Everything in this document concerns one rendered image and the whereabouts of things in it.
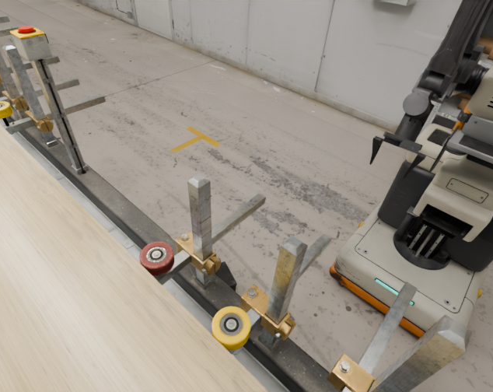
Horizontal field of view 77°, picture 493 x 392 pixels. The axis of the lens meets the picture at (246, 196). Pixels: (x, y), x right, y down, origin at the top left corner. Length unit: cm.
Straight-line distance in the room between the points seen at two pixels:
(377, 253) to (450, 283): 34
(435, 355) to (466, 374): 141
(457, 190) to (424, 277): 56
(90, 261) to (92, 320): 15
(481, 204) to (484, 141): 25
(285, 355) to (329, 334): 86
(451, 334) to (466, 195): 90
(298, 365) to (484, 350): 133
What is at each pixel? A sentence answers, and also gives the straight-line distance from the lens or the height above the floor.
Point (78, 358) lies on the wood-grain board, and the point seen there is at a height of 90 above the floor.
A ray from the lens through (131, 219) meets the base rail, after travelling 117.
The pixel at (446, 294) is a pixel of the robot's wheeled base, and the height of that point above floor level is 28.
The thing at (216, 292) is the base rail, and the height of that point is 70.
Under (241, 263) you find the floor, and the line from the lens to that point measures 186.
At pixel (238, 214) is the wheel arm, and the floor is 83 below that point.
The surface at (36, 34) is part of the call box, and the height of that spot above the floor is 122.
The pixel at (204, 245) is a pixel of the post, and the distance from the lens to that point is 81.
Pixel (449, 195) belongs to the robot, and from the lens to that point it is 135.
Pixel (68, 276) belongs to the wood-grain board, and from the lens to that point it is 83.
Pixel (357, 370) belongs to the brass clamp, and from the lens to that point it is 76.
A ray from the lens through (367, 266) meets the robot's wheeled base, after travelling 168.
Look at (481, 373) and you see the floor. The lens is 200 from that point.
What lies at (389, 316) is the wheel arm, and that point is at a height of 84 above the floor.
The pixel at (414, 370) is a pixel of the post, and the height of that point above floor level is 103.
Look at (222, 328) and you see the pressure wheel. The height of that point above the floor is 90.
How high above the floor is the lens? 154
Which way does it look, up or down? 43 degrees down
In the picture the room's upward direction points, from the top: 5 degrees clockwise
